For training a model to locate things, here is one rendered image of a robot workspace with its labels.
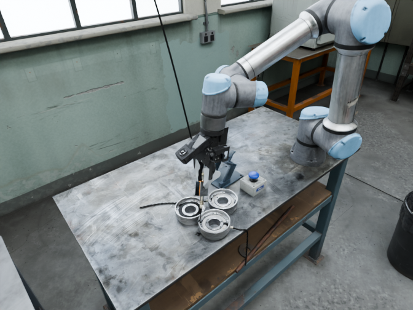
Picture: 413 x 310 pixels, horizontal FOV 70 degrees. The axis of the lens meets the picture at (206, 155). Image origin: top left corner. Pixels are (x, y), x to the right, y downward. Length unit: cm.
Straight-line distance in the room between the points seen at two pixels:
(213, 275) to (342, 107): 76
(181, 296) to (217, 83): 75
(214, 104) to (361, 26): 45
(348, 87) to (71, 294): 172
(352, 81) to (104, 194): 96
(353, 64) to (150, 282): 88
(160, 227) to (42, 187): 171
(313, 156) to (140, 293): 84
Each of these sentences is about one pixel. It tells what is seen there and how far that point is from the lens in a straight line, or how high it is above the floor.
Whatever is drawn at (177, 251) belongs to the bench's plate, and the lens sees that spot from 96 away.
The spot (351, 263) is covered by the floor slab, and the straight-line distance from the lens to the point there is 207.
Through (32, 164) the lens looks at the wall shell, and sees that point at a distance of 251.
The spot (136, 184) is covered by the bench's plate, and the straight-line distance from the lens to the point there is 122.
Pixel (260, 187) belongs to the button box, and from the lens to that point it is 112.
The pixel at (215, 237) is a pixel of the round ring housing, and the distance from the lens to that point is 95.
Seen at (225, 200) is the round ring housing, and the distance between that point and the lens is 108.
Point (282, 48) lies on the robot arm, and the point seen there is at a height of 130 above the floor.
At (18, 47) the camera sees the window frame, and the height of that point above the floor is 114.
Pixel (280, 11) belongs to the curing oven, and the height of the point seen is 108.
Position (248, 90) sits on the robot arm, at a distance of 85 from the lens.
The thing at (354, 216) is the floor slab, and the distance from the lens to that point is 236.
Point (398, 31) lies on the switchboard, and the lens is 454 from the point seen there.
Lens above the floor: 155
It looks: 34 degrees down
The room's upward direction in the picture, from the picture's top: 2 degrees counter-clockwise
